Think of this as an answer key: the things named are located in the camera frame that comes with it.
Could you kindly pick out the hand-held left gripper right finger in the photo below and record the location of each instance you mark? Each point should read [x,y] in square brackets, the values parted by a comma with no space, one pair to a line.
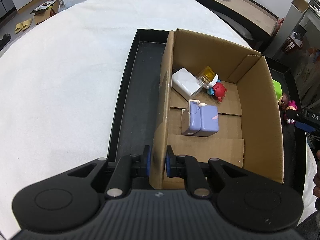
[168,162]

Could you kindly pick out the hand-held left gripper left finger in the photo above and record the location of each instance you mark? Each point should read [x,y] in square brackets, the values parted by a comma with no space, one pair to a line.
[148,160]

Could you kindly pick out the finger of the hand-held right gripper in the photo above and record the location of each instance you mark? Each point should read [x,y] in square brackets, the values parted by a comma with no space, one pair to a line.
[305,126]
[296,115]

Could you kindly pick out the pink bear figurine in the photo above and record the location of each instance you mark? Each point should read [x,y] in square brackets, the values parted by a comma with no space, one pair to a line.
[291,106]

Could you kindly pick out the purple toy block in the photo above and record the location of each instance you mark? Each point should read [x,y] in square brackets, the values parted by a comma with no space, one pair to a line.
[202,118]

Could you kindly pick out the brown cardboard box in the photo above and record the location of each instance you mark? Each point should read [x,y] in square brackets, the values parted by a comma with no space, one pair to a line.
[225,135]

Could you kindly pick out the black tray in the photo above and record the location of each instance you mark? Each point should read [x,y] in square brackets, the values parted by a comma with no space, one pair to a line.
[135,92]

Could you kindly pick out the red crab figurine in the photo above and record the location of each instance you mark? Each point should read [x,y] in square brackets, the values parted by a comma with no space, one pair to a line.
[218,90]

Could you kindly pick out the white charger block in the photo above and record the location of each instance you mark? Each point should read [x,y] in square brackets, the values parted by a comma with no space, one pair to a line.
[185,82]

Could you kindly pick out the clear yellow cube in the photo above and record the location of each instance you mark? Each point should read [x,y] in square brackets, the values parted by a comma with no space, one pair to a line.
[206,75]

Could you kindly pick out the person's right hand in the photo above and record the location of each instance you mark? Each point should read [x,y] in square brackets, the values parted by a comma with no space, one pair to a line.
[317,185]

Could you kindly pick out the brown bear figurine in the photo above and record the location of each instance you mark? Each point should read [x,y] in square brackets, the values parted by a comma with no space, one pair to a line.
[284,100]

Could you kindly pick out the green toy cube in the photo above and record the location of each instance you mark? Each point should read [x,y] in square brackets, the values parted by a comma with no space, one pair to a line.
[278,88]

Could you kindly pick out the grey tall carton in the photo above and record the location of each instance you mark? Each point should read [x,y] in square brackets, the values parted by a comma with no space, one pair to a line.
[290,15]

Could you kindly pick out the black framed brown board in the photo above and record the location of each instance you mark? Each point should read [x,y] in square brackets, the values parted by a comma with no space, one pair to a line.
[240,10]

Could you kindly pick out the open cardboard box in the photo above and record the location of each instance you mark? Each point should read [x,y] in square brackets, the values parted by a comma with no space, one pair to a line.
[45,12]

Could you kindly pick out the yellow slipper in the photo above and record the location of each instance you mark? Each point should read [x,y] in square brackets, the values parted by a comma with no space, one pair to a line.
[27,24]
[18,28]

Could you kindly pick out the black shoes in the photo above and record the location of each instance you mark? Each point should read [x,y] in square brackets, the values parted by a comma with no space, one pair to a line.
[4,40]

